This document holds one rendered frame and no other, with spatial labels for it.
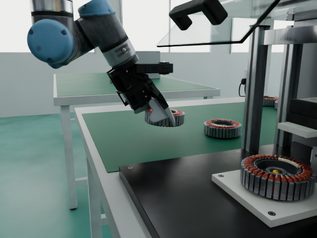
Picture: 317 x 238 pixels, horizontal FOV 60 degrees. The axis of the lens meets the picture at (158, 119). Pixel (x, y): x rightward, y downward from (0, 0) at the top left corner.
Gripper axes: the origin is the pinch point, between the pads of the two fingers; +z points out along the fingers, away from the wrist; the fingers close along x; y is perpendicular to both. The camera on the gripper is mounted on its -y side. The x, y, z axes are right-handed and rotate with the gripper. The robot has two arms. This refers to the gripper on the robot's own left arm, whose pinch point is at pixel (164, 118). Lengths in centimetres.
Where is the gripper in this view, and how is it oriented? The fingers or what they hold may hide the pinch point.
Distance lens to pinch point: 78.0
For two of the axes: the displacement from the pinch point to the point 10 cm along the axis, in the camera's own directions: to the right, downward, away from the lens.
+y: -7.8, 5.7, -2.6
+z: 4.4, 7.9, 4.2
